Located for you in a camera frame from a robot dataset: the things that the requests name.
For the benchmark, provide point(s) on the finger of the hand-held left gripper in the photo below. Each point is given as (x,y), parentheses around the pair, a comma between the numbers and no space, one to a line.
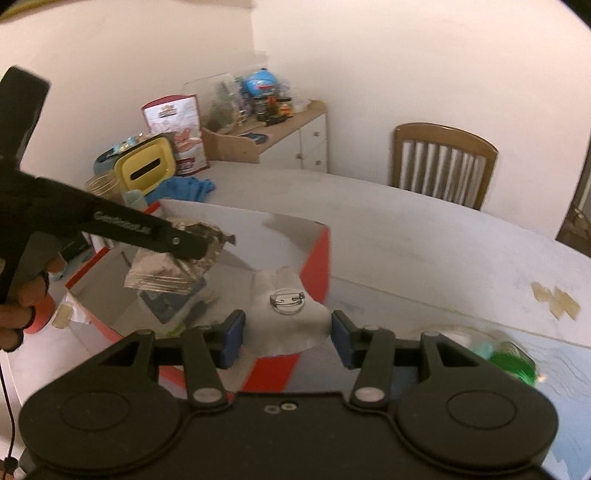
(152,233)

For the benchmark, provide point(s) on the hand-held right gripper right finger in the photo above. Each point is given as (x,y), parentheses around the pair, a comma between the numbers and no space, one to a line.
(341,340)

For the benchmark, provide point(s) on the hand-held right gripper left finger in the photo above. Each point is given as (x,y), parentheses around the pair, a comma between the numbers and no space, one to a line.
(233,339)

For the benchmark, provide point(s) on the silver foil wrapper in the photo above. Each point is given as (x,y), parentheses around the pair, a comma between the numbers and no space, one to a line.
(161,277)

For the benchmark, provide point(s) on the cardboard box with red edges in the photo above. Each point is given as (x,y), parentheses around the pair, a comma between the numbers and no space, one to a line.
(295,240)

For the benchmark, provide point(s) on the green plastic wrapper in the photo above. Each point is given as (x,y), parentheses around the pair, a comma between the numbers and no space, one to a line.
(512,364)

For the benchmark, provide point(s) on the person's left hand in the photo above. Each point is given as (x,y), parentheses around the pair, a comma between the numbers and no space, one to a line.
(18,318)

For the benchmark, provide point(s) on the light blue cup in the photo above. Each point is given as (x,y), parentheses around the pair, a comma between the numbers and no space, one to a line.
(135,199)

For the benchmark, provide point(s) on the blue cloth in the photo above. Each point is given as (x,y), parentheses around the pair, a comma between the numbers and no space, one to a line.
(184,189)

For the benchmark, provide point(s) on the round pin badge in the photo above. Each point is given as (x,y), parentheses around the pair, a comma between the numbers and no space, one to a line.
(287,305)

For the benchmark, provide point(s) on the glass jar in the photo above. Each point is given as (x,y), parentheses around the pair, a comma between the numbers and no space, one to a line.
(104,187)

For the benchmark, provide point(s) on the yellow and grey tissue holder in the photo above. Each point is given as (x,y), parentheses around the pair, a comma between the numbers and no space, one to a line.
(147,166)

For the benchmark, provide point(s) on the blue packet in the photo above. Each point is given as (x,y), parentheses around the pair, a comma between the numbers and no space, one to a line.
(167,308)

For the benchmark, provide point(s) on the red and white snack bag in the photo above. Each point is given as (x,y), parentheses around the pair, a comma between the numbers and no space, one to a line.
(178,129)

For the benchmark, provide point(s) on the red round object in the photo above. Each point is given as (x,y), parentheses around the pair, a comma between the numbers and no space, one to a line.
(40,316)

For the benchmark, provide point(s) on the flat blue object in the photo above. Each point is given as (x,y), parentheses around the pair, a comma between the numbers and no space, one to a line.
(254,136)

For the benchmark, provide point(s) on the dark jar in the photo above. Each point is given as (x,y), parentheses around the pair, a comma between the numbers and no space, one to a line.
(261,105)

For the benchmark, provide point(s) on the blue patterned table mat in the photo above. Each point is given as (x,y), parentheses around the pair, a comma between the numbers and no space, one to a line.
(485,434)

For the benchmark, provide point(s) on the wooden sideboard with white doors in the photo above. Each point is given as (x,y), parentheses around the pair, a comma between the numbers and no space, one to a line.
(295,138)

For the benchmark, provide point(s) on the orange label jar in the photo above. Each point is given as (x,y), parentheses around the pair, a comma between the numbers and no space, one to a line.
(285,106)

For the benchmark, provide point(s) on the blue round toy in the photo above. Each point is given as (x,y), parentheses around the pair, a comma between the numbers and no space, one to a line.
(261,83)

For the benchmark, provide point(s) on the pieces of beige tape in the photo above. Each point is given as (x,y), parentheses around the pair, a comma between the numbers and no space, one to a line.
(556,300)

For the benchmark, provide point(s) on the wooden chair with slatted back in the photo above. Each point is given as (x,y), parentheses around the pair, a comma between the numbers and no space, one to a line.
(443,138)

